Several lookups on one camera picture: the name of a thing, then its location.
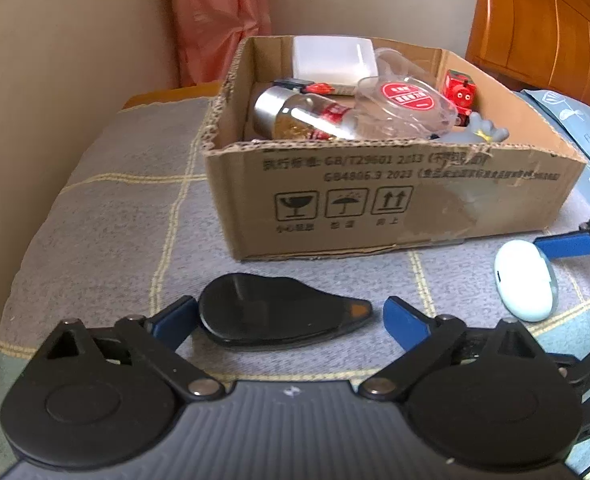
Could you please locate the grey checked bed cover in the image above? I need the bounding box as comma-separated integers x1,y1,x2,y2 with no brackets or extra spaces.
0,96,590,480

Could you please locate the clear plastic cup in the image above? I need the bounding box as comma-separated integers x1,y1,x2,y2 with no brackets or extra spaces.
374,48,436,86

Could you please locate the clear container with red label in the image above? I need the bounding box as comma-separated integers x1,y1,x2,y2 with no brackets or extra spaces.
353,76,458,139

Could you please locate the wooden bedside frame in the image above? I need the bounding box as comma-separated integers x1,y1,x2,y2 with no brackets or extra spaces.
122,81,221,110

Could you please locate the blue floral pillow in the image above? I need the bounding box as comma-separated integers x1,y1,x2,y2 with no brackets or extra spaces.
518,90,590,205

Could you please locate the orange wooden headboard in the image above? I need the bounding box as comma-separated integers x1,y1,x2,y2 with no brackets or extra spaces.
466,0,590,106

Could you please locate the glass jar with gold beads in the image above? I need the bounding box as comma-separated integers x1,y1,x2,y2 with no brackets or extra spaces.
253,86,358,141

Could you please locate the frosted green-label bottle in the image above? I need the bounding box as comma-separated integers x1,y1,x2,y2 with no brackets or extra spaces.
292,36,379,87

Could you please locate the grey shark toy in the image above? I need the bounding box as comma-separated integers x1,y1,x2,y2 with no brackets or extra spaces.
432,112,510,144

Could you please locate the red toy train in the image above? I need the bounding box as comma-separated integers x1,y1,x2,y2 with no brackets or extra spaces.
441,70,476,127

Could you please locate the open cardboard box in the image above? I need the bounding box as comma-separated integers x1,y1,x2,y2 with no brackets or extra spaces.
202,36,586,260

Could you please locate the black blue red toy cube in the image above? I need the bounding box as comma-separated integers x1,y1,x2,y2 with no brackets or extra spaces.
272,78,336,96

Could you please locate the black teardrop case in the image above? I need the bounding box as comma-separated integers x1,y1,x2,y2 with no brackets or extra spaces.
197,273,373,351

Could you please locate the white earbuds case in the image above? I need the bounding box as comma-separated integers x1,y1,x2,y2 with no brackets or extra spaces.
494,240,558,323

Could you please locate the pink patterned curtain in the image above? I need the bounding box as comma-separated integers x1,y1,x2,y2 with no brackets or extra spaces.
171,0,271,87

